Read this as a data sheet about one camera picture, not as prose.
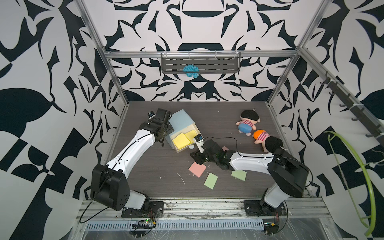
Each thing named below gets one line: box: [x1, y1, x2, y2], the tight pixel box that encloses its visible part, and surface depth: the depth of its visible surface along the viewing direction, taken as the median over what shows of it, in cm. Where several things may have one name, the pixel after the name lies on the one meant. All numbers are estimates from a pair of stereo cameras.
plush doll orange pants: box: [253, 130, 288, 153], surface depth 95 cm
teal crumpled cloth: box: [182, 64, 200, 78], surface depth 93 cm
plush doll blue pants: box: [236, 108, 261, 136], surface depth 104 cm
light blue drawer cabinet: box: [165, 109, 196, 149], surface depth 92 cm
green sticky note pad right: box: [231, 170, 247, 182], surface depth 87 cm
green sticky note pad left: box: [204, 172, 219, 190], surface depth 85 cm
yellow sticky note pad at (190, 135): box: [184, 129, 198, 145], surface depth 90 cm
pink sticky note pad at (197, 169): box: [188, 161, 207, 178], surface depth 88 cm
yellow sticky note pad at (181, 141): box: [172, 132, 191, 150], surface depth 88 cm
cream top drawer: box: [170, 122, 202, 153], surface depth 91 cm
